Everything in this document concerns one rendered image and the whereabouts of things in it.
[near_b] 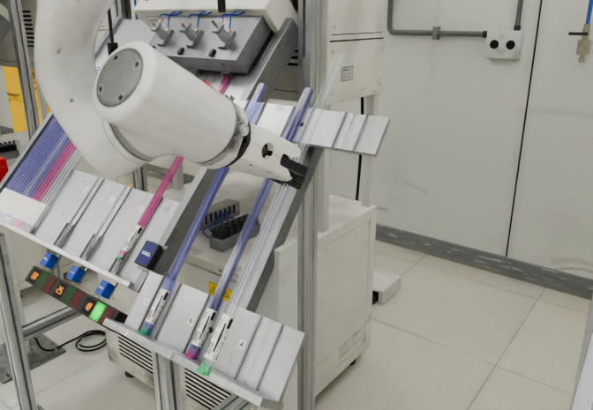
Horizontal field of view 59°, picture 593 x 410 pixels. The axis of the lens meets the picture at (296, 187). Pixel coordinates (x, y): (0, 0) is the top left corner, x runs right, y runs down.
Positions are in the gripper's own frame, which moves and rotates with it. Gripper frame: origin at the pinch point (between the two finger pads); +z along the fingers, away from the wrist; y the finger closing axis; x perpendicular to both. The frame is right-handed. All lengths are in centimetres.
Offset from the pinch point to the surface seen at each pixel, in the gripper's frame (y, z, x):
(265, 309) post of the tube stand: 11.7, 22.6, 21.7
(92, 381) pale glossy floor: 106, 75, 74
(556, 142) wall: -5, 182, -72
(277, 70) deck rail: 34, 31, -29
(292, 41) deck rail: 33, 33, -38
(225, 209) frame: 65, 65, 3
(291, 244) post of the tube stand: 8.3, 19.5, 8.9
